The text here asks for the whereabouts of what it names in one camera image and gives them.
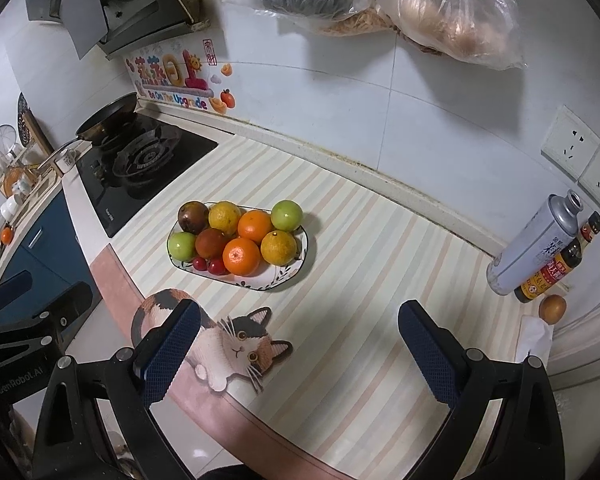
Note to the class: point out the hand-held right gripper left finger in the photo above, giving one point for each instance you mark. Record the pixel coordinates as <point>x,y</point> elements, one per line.
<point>172,355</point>

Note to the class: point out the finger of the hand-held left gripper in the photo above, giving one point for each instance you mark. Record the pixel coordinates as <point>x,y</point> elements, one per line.
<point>67,297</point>
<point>10,285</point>

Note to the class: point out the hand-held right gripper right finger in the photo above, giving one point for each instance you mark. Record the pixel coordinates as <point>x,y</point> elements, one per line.
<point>430,360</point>

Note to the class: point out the red cherry tomato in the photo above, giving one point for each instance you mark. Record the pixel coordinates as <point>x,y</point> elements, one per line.
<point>217,266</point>
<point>199,262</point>

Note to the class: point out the green round fruit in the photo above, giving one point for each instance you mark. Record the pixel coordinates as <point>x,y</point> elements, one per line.
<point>181,246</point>
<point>286,215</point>

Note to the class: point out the dark red-orange mandarin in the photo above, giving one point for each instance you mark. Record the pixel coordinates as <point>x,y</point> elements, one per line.
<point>211,242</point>

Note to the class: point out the bright orange mandarin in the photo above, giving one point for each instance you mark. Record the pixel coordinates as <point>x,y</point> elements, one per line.
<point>241,256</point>

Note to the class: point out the floral ceramic plate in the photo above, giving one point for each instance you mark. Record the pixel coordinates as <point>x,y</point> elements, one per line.
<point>285,276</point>

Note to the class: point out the brown passion fruit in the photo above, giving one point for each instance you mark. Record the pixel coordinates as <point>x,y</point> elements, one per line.
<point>192,216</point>

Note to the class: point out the blue cabinet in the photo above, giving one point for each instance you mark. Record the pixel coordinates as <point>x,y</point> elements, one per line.
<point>40,255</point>

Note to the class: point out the small orange round object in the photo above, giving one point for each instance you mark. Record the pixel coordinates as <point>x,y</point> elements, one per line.
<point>6,235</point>

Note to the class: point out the white bowls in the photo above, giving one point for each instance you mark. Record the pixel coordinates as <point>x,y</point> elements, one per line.
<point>10,206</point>

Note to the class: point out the white cloth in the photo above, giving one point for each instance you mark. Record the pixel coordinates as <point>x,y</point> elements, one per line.
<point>535,340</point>

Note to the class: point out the person's dark clothing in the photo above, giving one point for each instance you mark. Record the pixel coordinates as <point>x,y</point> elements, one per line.
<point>230,475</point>

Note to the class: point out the brown egg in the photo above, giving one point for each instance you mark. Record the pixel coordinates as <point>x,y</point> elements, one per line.
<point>552,307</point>

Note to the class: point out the yellow citrus fruit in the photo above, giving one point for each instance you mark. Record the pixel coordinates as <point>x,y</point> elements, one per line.
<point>225,216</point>

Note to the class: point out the yellow-green mandarin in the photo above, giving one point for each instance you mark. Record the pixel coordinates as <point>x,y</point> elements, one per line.
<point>278,247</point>

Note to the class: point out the large orange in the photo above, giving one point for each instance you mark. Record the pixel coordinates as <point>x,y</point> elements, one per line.
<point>254,226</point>

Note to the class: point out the black gas stove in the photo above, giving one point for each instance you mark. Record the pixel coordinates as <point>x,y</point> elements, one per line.
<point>145,165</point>

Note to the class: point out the silver metal can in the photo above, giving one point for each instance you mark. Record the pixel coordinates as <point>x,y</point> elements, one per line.
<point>535,245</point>

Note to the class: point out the dark sauce bottle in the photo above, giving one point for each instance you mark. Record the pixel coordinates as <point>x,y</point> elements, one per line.
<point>555,266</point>

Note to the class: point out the dark dotted round board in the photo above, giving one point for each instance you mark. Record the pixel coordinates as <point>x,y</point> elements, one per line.
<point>25,115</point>

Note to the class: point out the black frying pan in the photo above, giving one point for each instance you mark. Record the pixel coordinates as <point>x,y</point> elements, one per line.
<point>107,117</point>

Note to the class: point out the grey range hood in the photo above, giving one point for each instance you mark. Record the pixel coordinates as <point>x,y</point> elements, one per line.
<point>115,0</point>

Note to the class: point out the plastic bag with pale contents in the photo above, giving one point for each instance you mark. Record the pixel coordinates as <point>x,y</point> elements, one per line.
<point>445,15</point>

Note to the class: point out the colourful wall sticker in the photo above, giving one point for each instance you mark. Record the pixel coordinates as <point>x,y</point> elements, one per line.
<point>175,85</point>

